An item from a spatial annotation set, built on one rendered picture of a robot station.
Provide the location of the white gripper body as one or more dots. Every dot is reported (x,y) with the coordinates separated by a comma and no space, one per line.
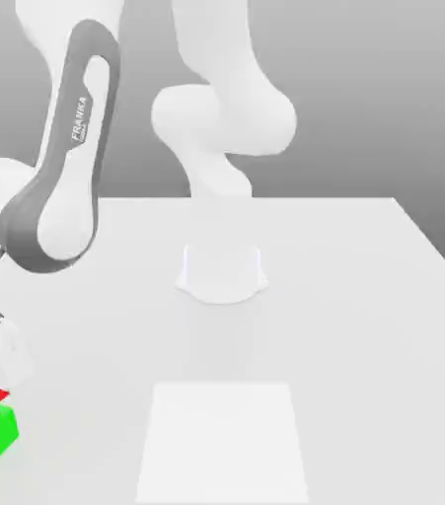
(7,355)

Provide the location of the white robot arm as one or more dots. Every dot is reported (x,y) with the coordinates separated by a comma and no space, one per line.
(222,118)

